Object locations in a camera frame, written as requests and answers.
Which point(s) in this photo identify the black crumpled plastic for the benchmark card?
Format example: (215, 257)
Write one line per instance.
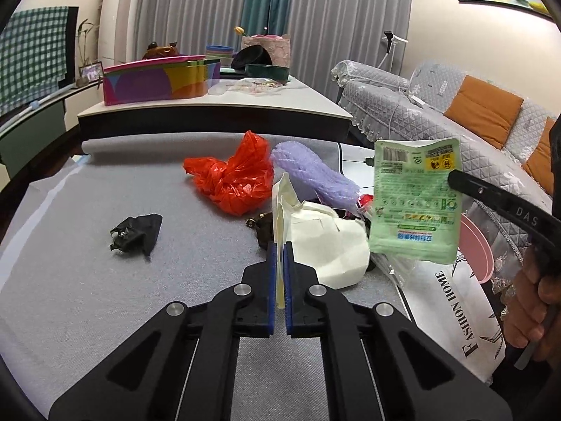
(140, 232)

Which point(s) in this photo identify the stack of pastel bowls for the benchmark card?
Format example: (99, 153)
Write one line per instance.
(219, 52)

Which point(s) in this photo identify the bamboo plant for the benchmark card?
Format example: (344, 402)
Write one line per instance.
(84, 41)

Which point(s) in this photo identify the clear plastic bag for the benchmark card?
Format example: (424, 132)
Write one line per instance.
(250, 85)

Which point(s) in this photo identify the brown teapot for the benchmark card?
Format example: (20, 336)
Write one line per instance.
(160, 50)

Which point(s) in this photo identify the pink lace basket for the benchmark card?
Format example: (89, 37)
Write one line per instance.
(276, 50)

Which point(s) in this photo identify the grey mat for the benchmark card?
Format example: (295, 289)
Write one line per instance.
(87, 307)

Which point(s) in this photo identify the yellow tulip flower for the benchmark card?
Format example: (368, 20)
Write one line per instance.
(239, 30)

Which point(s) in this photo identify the red plastic bag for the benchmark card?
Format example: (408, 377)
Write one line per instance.
(232, 180)

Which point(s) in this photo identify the dark brown crumpled wrapper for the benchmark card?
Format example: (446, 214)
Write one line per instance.
(265, 228)

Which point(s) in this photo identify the small photo frame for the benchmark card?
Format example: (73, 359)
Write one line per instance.
(91, 72)

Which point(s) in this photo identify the colourful box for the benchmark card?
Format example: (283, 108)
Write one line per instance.
(144, 85)

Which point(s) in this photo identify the grey curtain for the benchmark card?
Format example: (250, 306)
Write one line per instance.
(346, 22)
(188, 4)

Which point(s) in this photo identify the green television cabinet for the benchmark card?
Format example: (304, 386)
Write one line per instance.
(30, 136)

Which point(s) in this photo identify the clear plastic wrapper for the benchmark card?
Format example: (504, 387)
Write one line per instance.
(399, 272)

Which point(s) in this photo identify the green checkered cloth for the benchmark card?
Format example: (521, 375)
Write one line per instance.
(30, 57)

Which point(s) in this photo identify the green printed packet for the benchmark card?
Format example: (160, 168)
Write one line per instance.
(412, 201)

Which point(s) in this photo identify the white printed tablecloth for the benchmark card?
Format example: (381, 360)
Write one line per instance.
(442, 311)

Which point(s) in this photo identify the dark green bowl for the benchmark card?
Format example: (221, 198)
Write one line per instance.
(267, 72)

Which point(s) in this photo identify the red white wrapper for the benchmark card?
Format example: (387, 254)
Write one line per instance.
(364, 204)

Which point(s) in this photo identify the black television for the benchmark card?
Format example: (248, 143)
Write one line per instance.
(72, 48)

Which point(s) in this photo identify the person's right hand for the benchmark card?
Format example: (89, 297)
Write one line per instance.
(519, 307)

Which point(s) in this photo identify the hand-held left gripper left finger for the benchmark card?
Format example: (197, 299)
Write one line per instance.
(272, 289)

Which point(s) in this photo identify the pink basin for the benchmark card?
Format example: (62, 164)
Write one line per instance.
(480, 250)

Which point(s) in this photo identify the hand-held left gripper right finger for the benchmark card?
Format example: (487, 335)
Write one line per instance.
(289, 289)

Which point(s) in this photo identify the cream paper bag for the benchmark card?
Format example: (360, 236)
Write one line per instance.
(333, 250)

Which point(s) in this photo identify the grey quilted sofa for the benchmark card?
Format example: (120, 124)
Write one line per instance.
(394, 109)

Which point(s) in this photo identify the white standing air conditioner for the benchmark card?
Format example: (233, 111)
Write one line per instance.
(116, 13)

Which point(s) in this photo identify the black bowl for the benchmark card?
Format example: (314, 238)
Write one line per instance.
(252, 58)

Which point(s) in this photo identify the purple bubble wrap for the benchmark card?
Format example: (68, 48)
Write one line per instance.
(307, 166)

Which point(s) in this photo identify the white coffee table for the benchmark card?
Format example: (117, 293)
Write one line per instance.
(285, 105)

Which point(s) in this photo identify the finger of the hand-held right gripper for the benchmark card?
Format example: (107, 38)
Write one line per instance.
(504, 201)

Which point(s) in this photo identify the orange cushion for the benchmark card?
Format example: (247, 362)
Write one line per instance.
(482, 109)
(543, 162)

